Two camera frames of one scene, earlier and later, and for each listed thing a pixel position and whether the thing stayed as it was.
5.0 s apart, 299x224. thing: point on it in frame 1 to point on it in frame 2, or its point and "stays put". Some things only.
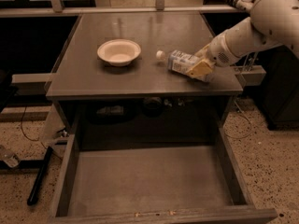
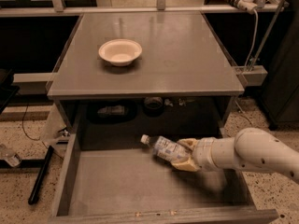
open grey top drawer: [154, 185] stays put
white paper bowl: [119, 52] stays put
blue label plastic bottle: [177, 61] to [165, 149]
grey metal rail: [131, 10] stays put
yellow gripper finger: [202, 52] to [189, 143]
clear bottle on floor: [8, 157] stays put
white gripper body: [219, 52] to [203, 155]
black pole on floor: [36, 184] stays put
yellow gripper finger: [200, 69] to [186, 165]
